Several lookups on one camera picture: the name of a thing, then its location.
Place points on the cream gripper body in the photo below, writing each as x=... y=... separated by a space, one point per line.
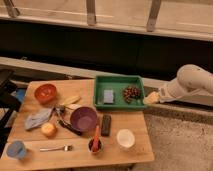
x=152 y=98

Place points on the blue plastic cup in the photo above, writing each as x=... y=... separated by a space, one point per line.
x=16 y=150

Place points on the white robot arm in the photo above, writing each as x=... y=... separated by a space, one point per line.
x=189 y=80

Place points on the green plastic tray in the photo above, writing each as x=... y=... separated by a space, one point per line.
x=117 y=84

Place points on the grey blue sponge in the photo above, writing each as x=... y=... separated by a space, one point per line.
x=108 y=97

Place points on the white plastic cup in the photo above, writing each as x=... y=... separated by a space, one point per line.
x=125 y=138

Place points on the black remote control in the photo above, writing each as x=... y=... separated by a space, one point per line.
x=106 y=125

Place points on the dark cup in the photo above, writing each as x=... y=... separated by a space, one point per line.
x=91 y=148

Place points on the red orange utensil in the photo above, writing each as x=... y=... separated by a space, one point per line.
x=96 y=140

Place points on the purple bowl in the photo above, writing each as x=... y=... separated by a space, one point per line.
x=84 y=119

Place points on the yellow banana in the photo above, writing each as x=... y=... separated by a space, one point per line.
x=71 y=100

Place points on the metal fork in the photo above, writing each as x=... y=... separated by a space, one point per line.
x=64 y=148

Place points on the wooden table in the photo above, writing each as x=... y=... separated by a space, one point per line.
x=79 y=156

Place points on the red bowl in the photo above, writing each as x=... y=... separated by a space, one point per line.
x=45 y=93

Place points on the orange apple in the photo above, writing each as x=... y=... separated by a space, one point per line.
x=48 y=129

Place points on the grey blue cloth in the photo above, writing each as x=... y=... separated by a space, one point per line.
x=37 y=119

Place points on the black chair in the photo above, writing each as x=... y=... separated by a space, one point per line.
x=7 y=100

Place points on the black handled tool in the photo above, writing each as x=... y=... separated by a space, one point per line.
x=60 y=111

